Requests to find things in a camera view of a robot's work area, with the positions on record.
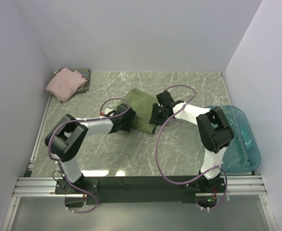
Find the teal plastic basket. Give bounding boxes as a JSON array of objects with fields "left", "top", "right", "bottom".
[{"left": 207, "top": 105, "right": 260, "bottom": 174}]

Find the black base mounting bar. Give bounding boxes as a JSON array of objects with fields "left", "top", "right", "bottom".
[{"left": 55, "top": 175, "right": 226, "bottom": 207}]

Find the green graphic tank top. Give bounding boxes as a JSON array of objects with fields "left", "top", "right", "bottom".
[{"left": 124, "top": 88, "right": 158, "bottom": 135}]

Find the folded striped tank top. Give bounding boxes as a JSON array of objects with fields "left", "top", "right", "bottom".
[{"left": 54, "top": 68, "right": 91, "bottom": 95}]

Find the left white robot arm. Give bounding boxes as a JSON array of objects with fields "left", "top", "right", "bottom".
[{"left": 45, "top": 103, "right": 137, "bottom": 193}]

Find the folded pink tank top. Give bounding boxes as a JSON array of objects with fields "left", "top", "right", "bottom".
[{"left": 45, "top": 68, "right": 86, "bottom": 103}]

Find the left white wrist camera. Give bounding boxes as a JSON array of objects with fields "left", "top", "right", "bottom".
[{"left": 100, "top": 107, "right": 115, "bottom": 116}]

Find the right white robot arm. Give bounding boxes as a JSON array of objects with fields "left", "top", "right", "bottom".
[{"left": 154, "top": 90, "right": 234, "bottom": 192}]

